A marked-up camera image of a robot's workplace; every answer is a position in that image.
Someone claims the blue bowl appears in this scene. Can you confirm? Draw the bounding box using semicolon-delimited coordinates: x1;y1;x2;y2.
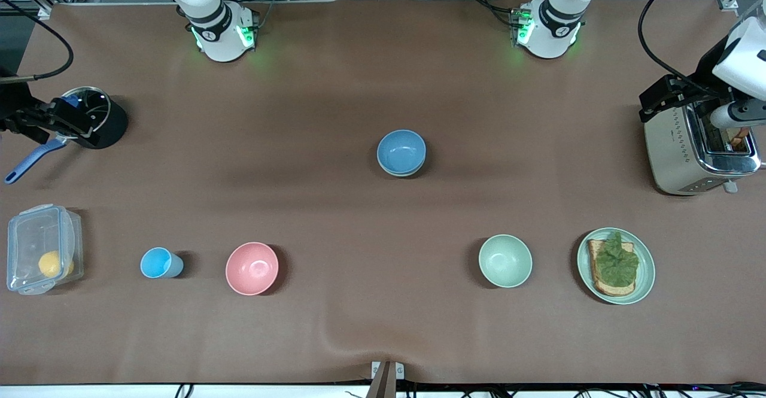
377;130;427;174

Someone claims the pale green bowl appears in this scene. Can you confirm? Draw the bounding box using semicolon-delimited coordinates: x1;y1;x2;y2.
479;234;533;288
378;157;426;178

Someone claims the pink bowl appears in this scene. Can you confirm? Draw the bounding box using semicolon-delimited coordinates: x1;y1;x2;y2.
226;242;279;296

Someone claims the glass lid with blue knob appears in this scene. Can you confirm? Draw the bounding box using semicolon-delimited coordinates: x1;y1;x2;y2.
60;87;112;140

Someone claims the silver beige toaster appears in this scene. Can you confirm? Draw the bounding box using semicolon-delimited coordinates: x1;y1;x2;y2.
645;102;764;196

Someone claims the clear plastic lidded container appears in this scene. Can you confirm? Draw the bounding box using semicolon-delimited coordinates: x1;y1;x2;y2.
7;204;84;296

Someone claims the yellow lemon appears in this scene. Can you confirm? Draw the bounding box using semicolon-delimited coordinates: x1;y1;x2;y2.
38;250;75;279

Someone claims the green lettuce leaf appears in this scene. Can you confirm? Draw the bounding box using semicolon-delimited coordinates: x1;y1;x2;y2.
594;232;640;287

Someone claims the blue plastic cup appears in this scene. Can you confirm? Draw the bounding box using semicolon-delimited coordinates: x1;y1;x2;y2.
140;247;184;279

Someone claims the pale green plate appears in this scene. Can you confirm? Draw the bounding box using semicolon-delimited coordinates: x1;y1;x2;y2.
577;227;656;305

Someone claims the bread slice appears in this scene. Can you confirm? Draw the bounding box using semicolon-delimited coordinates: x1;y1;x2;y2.
587;239;636;297

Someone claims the brown table cover mat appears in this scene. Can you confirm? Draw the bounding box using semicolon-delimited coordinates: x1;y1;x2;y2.
0;0;766;385

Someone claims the black saucepan with blue handle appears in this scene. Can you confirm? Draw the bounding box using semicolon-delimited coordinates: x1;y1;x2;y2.
5;86;129;185

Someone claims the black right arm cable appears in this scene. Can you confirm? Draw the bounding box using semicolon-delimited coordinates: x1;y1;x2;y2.
0;0;74;81

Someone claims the metal table clamp bracket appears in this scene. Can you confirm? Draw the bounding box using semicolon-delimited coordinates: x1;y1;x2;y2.
366;361;405;398

